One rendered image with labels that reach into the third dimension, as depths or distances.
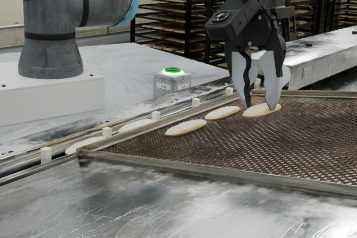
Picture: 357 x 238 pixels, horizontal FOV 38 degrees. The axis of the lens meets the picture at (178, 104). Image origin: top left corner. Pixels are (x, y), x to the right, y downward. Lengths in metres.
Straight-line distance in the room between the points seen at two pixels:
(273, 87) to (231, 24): 0.13
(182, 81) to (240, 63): 0.50
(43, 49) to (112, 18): 0.18
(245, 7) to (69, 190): 0.34
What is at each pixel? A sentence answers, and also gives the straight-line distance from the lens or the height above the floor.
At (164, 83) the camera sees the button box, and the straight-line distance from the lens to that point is 1.28.
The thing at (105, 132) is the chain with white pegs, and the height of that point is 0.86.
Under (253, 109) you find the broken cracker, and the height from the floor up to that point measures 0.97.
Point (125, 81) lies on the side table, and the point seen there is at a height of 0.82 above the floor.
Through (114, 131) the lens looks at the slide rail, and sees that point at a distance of 1.01.
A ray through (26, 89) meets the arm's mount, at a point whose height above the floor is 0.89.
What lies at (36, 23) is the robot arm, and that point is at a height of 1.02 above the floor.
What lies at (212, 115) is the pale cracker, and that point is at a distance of 0.94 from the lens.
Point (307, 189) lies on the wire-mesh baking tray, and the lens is 0.58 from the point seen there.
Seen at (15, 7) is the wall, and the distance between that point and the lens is 6.22.
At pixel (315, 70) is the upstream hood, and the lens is 1.52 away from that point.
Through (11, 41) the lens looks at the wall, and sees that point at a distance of 6.24.
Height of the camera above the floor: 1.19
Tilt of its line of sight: 16 degrees down
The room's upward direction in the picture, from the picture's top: 2 degrees clockwise
